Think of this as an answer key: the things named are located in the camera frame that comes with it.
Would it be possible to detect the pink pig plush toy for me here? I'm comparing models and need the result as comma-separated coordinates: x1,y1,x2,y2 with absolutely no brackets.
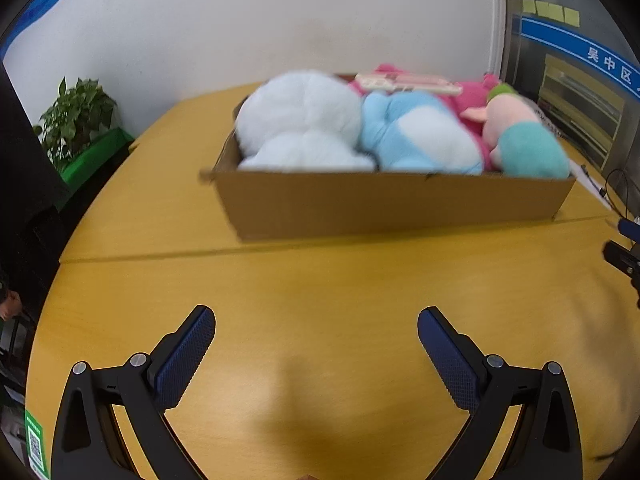
482,94,571,180

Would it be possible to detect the green planter box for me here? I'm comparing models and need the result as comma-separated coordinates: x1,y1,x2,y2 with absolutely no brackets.
60,127,136,183

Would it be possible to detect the blue banner strip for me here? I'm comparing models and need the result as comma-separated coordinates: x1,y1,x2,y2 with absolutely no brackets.
520,15,640,103

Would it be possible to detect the black looped cable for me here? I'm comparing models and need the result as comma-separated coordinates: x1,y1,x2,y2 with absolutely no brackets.
602,169,631,216

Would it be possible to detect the brown cardboard box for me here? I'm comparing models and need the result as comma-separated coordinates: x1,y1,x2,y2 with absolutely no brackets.
200,74,577,242

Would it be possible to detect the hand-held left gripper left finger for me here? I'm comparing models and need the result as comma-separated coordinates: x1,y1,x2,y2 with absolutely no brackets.
51,304,217,480

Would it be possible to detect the yellow shelf cabinet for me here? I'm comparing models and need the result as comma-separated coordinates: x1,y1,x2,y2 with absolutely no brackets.
537,55,626,171

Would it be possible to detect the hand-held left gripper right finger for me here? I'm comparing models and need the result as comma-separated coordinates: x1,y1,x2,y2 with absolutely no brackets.
417,306,585,480

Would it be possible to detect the potted green plant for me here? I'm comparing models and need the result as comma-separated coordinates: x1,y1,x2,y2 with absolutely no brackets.
34,77,119,171

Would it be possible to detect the pink white flat package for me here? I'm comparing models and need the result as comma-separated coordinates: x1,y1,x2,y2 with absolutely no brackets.
355,72,463,96

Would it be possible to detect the white paper sheet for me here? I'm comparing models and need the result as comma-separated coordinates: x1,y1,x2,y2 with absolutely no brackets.
567,162,613,211

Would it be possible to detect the light blue plush toy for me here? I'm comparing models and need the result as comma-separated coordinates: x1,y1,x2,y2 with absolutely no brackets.
359,91,485,176

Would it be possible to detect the white plush toy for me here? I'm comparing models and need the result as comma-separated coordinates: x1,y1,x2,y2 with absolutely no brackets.
234,69,376,171

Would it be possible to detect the magenta plush bear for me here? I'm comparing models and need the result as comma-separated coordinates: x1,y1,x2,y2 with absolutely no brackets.
347,63,518,171

